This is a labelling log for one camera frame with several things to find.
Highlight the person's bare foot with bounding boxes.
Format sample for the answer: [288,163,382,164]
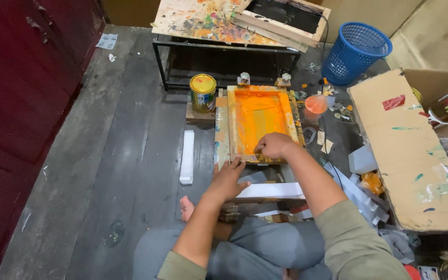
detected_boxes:
[180,195,196,222]

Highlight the yellow paint can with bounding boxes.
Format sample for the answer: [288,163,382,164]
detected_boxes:
[189,73,217,114]

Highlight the dark red cabinet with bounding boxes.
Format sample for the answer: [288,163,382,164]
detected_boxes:
[0,0,107,280]

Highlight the paint-splattered board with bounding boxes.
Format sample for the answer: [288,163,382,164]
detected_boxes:
[151,0,288,48]

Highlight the printed paper scrap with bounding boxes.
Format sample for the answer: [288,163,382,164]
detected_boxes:
[95,33,119,50]

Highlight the large cardboard box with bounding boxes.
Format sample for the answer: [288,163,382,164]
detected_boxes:
[347,69,448,233]

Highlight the white folded paper block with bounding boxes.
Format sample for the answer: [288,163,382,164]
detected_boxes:
[348,144,379,175]

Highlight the blue plastic waste basket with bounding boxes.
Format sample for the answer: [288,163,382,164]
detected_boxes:
[321,22,393,86]

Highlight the person's left hand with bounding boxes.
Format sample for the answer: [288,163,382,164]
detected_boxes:
[207,156,252,204]

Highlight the person's right hand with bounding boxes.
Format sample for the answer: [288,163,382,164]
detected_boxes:
[254,132,299,161]

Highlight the grey plastic bag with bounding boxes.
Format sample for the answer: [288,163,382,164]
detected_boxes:
[378,225,422,266]

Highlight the white paper sheet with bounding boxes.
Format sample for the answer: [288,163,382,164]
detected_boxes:
[236,181,306,200]

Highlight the wooden screen frame black mesh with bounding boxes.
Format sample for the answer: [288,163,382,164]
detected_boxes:
[230,0,331,53]

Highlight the plastic bag with orange ink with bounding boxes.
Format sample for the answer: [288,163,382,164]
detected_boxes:
[303,94,329,122]

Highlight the wooden block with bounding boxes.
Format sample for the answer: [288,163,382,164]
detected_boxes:
[185,102,217,124]

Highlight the wooden screen frame orange ink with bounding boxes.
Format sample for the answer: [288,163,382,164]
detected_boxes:
[227,85,305,164]

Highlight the person's grey trousers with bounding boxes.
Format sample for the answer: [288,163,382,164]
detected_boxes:
[132,216,333,280]

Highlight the orange-stained rag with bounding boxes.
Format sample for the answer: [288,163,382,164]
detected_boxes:
[360,171,385,196]

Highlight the heap of white paper pieces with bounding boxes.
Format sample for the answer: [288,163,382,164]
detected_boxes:
[322,161,391,227]

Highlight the stack of white paper strips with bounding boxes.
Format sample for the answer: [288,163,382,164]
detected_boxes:
[179,130,195,185]

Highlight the person's olive shirt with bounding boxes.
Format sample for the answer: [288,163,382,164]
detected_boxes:
[156,199,412,280]

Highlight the red plastic lid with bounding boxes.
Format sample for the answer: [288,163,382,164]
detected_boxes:
[404,264,422,280]

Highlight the black metal table frame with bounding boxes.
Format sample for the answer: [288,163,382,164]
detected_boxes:
[152,34,302,92]

